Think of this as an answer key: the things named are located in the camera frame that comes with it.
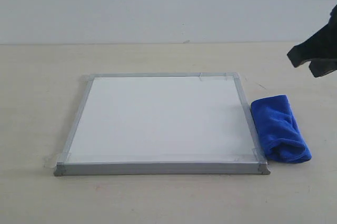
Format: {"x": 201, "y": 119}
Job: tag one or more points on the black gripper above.
{"x": 319, "y": 50}

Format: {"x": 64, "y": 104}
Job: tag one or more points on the blue microfiber cloth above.
{"x": 278, "y": 132}

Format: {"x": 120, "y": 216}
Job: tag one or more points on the white board with metal frame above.
{"x": 162, "y": 123}

